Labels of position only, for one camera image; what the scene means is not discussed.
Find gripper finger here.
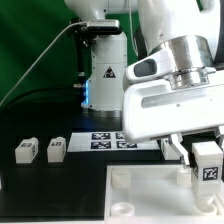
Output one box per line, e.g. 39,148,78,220
214,125,224,147
169,133,190,168

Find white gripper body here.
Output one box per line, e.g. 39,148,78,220
123,50,224,143

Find white square tabletop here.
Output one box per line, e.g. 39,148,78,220
104,165,224,224

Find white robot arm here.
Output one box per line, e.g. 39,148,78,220
64,0,224,161

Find white marker sheet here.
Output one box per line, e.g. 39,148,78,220
68,131,159,152

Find black cables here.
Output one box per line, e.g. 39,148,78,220
0,87,84,113

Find grey camera on mount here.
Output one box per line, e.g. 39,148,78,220
75,19,122,35

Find white cable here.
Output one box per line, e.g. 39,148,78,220
0,23,88,107

